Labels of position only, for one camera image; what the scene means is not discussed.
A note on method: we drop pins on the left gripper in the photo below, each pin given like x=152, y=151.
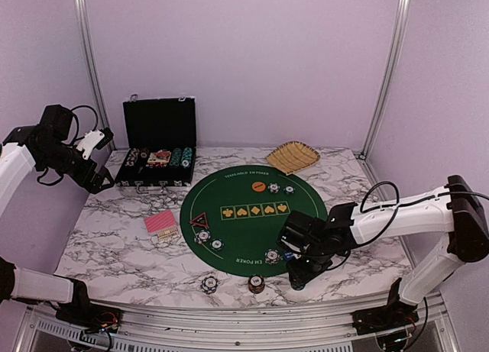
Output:
x=92, y=185

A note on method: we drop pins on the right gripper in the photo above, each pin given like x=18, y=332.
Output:
x=302, y=279

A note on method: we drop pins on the blue small blind button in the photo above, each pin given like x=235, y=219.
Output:
x=288, y=256

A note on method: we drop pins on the placed ten chips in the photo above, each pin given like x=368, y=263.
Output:
x=272, y=256
x=274, y=187
x=202, y=237

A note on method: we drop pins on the orange hundred chip stack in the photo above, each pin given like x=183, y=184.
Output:
x=256, y=284

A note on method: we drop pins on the red-backed playing card deck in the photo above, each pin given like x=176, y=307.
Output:
x=162, y=225

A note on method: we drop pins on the placed fifty chip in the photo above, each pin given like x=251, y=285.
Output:
x=289, y=190
x=217, y=244

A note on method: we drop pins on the blue ten chip stack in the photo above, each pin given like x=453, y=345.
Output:
x=209, y=285

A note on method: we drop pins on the orange big blind button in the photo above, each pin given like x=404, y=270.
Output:
x=258, y=186

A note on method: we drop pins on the triangular all-in button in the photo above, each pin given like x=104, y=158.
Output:
x=200, y=221

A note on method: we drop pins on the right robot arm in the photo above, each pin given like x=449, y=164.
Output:
x=453, y=210

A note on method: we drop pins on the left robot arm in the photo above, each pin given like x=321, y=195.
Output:
x=43, y=147

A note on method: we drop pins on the blue-tan chip row in case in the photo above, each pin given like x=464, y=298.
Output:
x=132, y=157

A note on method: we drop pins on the orange-black chip row in case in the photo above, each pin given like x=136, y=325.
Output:
x=144, y=153

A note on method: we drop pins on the card deck in case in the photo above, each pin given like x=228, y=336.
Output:
x=159, y=158

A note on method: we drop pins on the black poker chip case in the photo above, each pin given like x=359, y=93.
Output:
x=159, y=124

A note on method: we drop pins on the green chip row in case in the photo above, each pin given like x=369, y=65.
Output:
x=175, y=157

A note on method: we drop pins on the teal chip row in case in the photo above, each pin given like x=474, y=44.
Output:
x=186, y=158

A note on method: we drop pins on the round green poker mat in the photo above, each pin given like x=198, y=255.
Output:
x=248, y=222

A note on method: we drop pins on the woven bamboo tray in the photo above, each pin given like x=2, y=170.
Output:
x=292, y=157

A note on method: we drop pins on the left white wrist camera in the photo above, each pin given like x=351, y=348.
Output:
x=94, y=140

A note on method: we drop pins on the front aluminium rail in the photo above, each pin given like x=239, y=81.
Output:
x=323, y=326

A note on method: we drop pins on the left aluminium frame post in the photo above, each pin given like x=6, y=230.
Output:
x=82, y=18

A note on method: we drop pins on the aluminium frame post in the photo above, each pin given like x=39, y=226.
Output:
x=393, y=58
x=82, y=18

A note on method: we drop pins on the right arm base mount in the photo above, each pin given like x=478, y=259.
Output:
x=375, y=320

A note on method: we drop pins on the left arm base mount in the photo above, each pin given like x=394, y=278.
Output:
x=96, y=318

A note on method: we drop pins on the right aluminium frame post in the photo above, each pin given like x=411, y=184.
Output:
x=393, y=58

